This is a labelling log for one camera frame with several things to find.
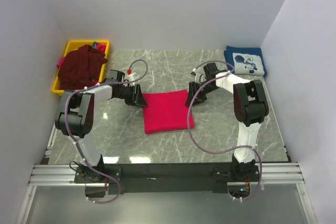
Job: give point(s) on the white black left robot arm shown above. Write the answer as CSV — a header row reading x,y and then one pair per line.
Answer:
x,y
75,117

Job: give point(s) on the aluminium frame rail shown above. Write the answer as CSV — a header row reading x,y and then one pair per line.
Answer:
x,y
63,175

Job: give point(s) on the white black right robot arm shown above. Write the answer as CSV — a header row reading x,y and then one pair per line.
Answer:
x,y
250,109

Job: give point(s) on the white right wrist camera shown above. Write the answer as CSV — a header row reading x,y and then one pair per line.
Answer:
x,y
196,75

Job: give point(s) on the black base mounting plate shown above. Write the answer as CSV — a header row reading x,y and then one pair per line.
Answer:
x,y
166,185

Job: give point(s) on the bright red t-shirt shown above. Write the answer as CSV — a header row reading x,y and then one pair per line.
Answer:
x,y
165,111

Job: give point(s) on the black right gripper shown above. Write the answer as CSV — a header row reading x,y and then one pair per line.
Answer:
x,y
192,87

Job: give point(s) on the dark maroon t-shirt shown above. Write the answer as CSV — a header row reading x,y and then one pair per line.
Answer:
x,y
81,68

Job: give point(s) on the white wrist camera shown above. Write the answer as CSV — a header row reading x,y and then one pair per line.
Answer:
x,y
196,75
132,78

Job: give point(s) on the folded blue printed t-shirt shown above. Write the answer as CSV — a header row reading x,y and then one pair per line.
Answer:
x,y
245,61

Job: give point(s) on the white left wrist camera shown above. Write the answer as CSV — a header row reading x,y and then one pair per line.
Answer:
x,y
132,78

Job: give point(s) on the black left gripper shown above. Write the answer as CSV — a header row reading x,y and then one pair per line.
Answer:
x,y
137,99

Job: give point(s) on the pink garment in bin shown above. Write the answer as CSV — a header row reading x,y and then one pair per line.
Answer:
x,y
60,62

